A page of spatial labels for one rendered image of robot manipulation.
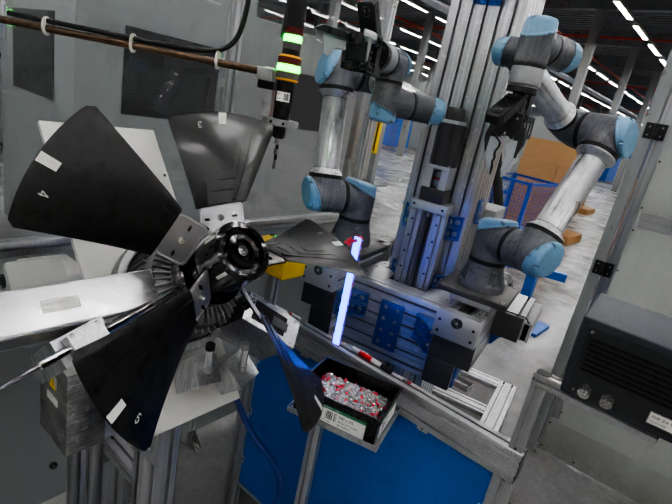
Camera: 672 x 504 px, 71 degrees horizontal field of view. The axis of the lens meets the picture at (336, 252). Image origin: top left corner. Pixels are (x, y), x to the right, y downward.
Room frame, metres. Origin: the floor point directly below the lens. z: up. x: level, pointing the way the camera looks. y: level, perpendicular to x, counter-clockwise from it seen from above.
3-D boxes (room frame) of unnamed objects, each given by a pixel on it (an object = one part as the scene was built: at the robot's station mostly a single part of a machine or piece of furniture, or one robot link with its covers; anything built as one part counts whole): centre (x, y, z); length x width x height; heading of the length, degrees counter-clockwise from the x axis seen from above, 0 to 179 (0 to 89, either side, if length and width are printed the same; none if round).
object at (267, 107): (0.94, 0.16, 1.50); 0.09 x 0.07 x 0.10; 89
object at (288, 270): (1.41, 0.18, 1.02); 0.16 x 0.10 x 0.11; 54
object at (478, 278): (1.48, -0.48, 1.09); 0.15 x 0.15 x 0.10
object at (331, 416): (1.00, -0.10, 0.85); 0.22 x 0.17 x 0.07; 68
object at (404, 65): (1.37, -0.05, 1.64); 0.11 x 0.08 x 0.09; 154
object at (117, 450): (0.97, 0.41, 0.56); 0.19 x 0.04 x 0.04; 54
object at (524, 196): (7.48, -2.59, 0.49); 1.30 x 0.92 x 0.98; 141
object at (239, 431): (1.43, 0.21, 0.39); 0.04 x 0.04 x 0.78; 54
